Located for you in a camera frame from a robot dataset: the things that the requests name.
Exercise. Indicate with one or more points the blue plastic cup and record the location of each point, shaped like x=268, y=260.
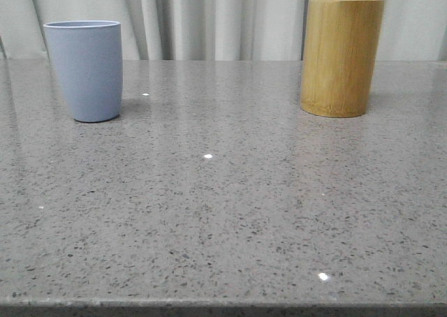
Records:
x=86, y=56

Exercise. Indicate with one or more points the white pleated curtain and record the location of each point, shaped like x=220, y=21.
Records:
x=222, y=30

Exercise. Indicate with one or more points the bamboo wooden holder cup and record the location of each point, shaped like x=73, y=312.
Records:
x=341, y=41

